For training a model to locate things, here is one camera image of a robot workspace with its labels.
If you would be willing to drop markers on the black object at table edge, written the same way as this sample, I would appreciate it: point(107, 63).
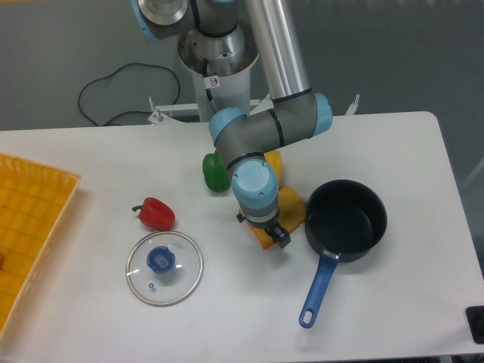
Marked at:
point(475, 320)

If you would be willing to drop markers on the glass lid with blue knob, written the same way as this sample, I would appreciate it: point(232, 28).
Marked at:
point(164, 268)

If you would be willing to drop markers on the yellow toy bell pepper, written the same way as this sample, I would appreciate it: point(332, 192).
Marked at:
point(274, 159)

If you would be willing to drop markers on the yellow plastic basket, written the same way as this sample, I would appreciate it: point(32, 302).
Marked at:
point(34, 199)

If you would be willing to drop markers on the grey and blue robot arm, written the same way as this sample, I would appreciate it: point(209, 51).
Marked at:
point(252, 90)

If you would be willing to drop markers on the black saucepan with blue handle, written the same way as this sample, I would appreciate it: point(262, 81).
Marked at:
point(345, 220)

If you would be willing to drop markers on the green toy bell pepper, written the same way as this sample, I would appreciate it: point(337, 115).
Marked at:
point(214, 173)

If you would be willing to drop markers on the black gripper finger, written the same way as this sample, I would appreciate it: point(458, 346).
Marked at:
point(278, 234)

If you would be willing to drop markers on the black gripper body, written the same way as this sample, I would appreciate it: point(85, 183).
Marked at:
point(259, 218)

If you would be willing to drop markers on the red toy bell pepper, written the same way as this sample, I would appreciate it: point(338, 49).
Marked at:
point(155, 214)

